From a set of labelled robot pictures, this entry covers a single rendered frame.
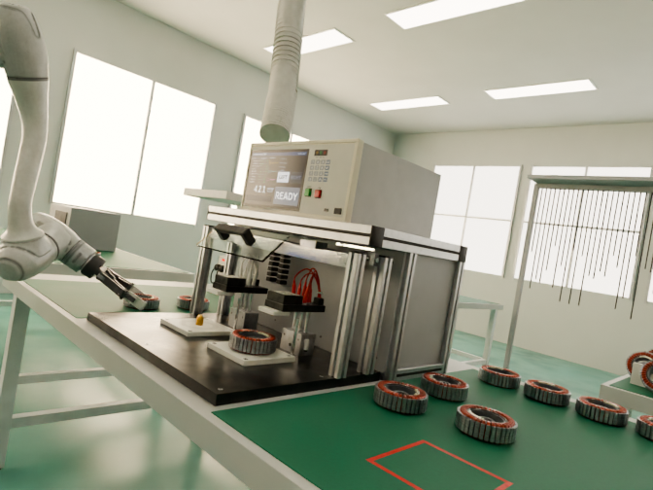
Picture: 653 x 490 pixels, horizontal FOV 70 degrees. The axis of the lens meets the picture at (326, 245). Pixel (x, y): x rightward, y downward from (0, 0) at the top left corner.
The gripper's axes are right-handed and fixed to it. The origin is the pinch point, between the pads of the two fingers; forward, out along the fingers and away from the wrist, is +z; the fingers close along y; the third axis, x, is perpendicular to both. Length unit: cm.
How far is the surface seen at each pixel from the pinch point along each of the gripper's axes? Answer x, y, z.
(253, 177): 52, 22, 1
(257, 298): 24.1, 13.4, 27.3
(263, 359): 16, 61, 26
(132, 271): -9, -102, -10
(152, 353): 3, 60, 7
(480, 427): 33, 92, 58
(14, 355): -50, -36, -22
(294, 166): 59, 38, 7
